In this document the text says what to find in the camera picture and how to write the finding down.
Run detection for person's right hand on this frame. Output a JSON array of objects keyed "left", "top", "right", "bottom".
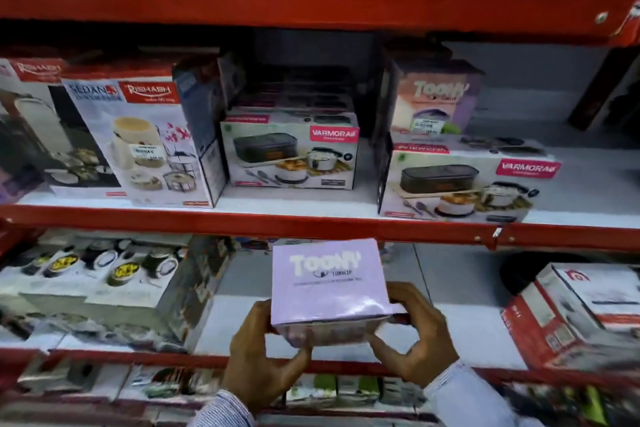
[{"left": 367, "top": 282, "right": 460, "bottom": 389}]

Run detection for person's left hand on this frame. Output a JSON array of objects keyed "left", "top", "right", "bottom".
[{"left": 222, "top": 299, "right": 314, "bottom": 415}]

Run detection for lilac lunch box carton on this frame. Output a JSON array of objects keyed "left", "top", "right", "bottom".
[
  {"left": 270, "top": 239, "right": 407, "bottom": 348},
  {"left": 387, "top": 58, "right": 485, "bottom": 138}
]

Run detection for person's left forearm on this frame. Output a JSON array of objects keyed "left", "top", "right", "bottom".
[{"left": 187, "top": 389, "right": 257, "bottom": 427}]

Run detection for person's right forearm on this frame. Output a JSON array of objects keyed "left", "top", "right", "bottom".
[{"left": 423, "top": 361, "right": 547, "bottom": 427}]

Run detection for white carton with green print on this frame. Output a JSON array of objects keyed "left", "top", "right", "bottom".
[
  {"left": 337, "top": 375, "right": 382, "bottom": 407},
  {"left": 285, "top": 374, "right": 339, "bottom": 408}
]

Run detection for white carton with dark items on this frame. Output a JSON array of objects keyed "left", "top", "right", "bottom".
[{"left": 118, "top": 366, "right": 223, "bottom": 401}]

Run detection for white carton with black lunchbox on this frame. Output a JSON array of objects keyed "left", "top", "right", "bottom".
[
  {"left": 220, "top": 108, "right": 361, "bottom": 191},
  {"left": 377, "top": 133, "right": 563, "bottom": 225}
]

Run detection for red and white appliance carton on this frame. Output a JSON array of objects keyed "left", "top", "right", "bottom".
[{"left": 501, "top": 262, "right": 640, "bottom": 373}]

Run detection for grey carton with round containers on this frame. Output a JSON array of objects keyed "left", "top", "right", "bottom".
[{"left": 0, "top": 231, "right": 237, "bottom": 353}]

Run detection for green and black packaged items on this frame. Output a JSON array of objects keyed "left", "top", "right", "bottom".
[{"left": 500, "top": 382, "right": 640, "bottom": 427}]

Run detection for grey blurred carton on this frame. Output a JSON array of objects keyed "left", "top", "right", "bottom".
[{"left": 17, "top": 356, "right": 132, "bottom": 403}]

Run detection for white carton with beige tiffin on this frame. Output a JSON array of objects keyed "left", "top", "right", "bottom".
[{"left": 61, "top": 57, "right": 229, "bottom": 209}]

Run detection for dark carton with white tiffin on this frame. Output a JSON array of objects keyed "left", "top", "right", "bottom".
[{"left": 0, "top": 55, "right": 124, "bottom": 203}]

